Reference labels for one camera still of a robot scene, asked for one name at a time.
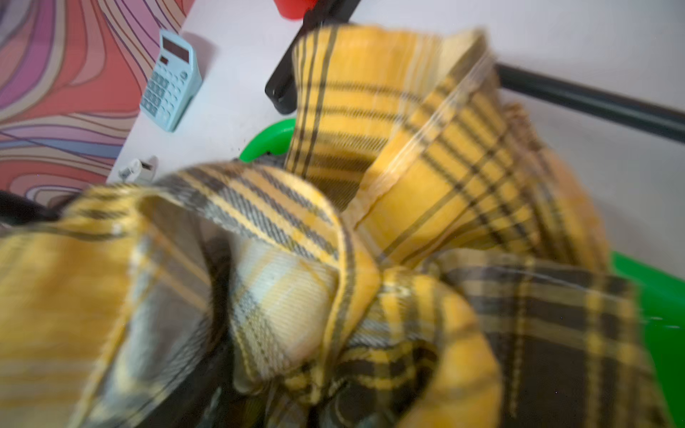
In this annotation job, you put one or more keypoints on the yellow plaid shirt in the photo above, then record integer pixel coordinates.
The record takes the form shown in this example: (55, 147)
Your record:
(205, 297)

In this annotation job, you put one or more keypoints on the white clip on table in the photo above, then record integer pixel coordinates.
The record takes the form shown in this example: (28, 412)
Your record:
(139, 171)

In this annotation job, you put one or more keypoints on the red pen cup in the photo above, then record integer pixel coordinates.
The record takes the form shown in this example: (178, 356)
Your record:
(294, 10)

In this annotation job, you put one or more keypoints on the grey calculator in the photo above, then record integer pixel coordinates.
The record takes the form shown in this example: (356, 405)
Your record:
(174, 82)

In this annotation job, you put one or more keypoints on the green plastic basket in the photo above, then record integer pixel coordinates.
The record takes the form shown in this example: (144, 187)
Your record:
(658, 321)

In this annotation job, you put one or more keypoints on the black clothes rack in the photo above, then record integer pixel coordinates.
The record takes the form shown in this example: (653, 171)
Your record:
(652, 119)

